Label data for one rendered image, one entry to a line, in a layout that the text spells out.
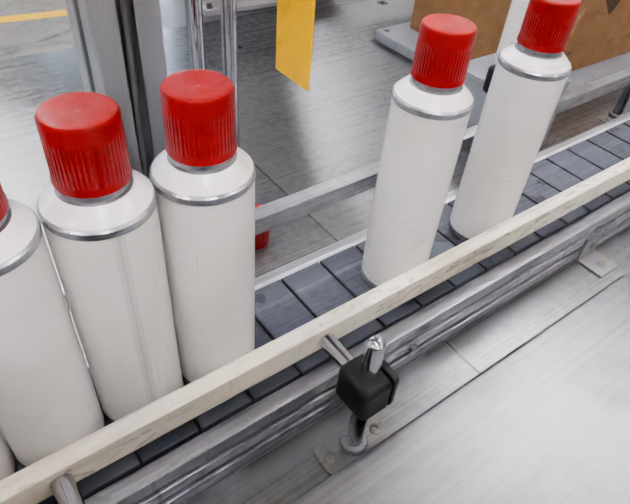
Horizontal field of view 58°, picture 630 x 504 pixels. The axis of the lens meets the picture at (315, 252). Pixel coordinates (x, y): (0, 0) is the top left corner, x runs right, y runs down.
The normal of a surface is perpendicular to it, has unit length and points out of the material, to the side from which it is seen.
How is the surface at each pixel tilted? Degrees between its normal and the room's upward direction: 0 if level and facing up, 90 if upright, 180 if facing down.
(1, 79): 0
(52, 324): 90
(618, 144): 0
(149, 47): 90
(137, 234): 90
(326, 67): 0
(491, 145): 90
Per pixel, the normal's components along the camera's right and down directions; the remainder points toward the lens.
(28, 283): 0.89, 0.36
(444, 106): 0.18, -0.04
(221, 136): 0.64, 0.55
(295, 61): -0.80, 0.36
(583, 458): 0.07, -0.73
